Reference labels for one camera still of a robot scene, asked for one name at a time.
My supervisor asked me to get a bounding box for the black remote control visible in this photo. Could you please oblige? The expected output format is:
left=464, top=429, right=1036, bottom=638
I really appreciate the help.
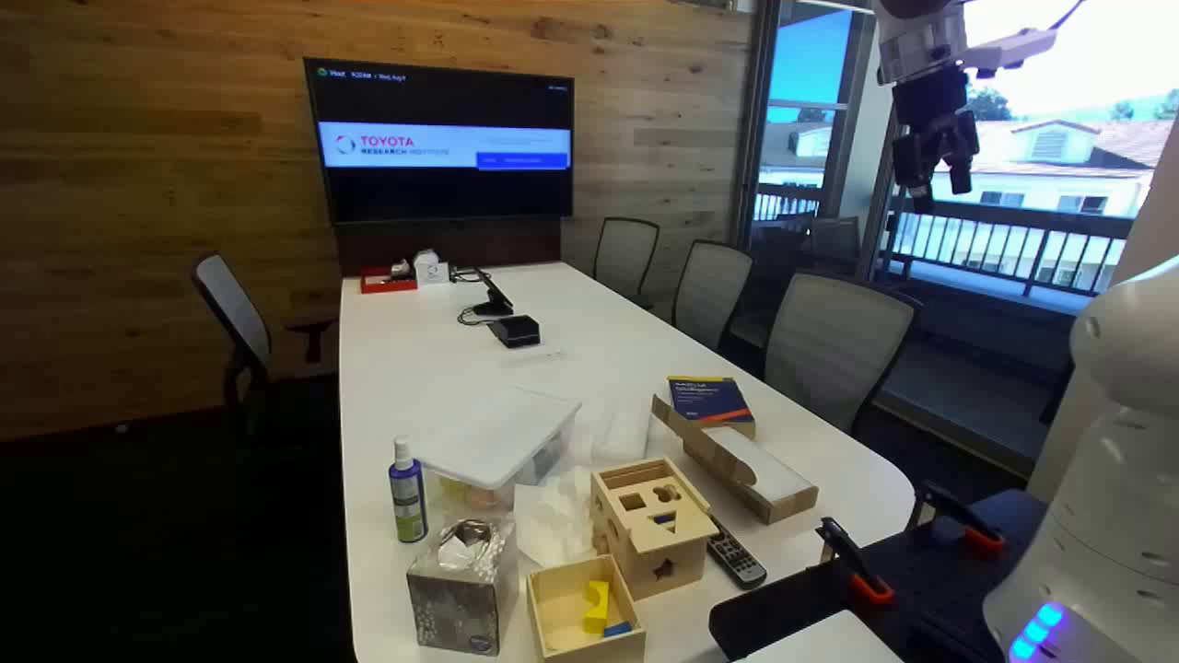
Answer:
left=703, top=532, right=771, bottom=589

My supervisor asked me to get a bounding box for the grey office chair with armrest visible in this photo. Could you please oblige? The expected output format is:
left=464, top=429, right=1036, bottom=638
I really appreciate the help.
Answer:
left=192, top=251, right=342, bottom=450

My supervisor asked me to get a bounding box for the grey tissue box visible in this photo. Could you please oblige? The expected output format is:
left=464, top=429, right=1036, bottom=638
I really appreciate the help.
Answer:
left=406, top=517, right=520, bottom=660

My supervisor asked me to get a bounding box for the wall mounted TV screen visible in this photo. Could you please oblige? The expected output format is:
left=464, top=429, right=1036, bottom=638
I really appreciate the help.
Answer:
left=303, top=56, right=579, bottom=228

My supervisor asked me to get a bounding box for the spray bottle with blue cap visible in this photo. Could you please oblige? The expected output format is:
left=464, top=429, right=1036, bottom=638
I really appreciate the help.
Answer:
left=386, top=438, right=432, bottom=551

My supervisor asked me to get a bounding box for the small wooden tray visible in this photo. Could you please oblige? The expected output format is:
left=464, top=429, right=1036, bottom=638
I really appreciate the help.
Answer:
left=526, top=554, right=648, bottom=663

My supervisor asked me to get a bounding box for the yellow wooden block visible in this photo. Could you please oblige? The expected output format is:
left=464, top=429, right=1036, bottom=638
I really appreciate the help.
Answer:
left=579, top=578, right=615, bottom=638

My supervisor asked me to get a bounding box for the dark balcony railing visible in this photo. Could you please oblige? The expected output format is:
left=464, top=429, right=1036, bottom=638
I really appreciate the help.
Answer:
left=751, top=180, right=1134, bottom=303

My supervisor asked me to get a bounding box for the clear plastic sheet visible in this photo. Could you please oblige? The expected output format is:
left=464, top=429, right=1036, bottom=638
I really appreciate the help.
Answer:
left=583, top=392, right=656, bottom=468

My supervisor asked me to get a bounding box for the cardboard box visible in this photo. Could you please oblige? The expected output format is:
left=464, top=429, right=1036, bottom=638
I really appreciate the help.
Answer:
left=648, top=396, right=822, bottom=528

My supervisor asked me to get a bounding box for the clear plastic bin white lid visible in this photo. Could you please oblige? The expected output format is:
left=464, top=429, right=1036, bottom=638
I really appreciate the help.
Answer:
left=408, top=386, right=585, bottom=519

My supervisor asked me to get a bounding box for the small white box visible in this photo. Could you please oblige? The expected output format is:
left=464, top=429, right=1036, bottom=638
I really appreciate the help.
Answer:
left=412, top=246, right=452, bottom=290

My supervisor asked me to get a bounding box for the wooden shape sorter box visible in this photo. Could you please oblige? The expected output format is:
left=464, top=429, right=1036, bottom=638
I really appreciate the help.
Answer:
left=585, top=454, right=724, bottom=601

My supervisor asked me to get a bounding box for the white board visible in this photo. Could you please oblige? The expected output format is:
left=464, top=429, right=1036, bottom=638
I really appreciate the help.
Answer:
left=735, top=607, right=908, bottom=663

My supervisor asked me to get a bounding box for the blue book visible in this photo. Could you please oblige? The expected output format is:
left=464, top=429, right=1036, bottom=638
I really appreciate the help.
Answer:
left=666, top=374, right=756, bottom=431

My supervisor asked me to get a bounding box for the black conference phone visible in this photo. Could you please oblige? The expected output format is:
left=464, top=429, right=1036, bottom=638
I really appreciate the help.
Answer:
left=459, top=268, right=520, bottom=330

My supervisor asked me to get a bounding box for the black square puck device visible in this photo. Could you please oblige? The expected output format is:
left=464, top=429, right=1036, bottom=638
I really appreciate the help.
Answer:
left=486, top=315, right=547, bottom=355

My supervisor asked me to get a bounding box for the black clamp orange handle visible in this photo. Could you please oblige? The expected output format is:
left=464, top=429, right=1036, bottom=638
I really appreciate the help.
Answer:
left=913, top=484, right=1010, bottom=560
left=815, top=514, right=898, bottom=607

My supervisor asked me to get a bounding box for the red flat box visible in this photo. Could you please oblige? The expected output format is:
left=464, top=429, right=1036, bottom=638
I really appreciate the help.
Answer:
left=359, top=268, right=421, bottom=299

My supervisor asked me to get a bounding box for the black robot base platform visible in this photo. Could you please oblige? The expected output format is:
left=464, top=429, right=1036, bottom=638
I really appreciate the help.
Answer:
left=709, top=490, right=1046, bottom=663

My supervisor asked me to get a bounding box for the white plastic bag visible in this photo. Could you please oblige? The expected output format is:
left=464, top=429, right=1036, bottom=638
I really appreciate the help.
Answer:
left=514, top=465, right=601, bottom=573

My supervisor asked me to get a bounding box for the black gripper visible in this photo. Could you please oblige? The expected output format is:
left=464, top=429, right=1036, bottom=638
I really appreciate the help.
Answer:
left=888, top=63, right=983, bottom=213

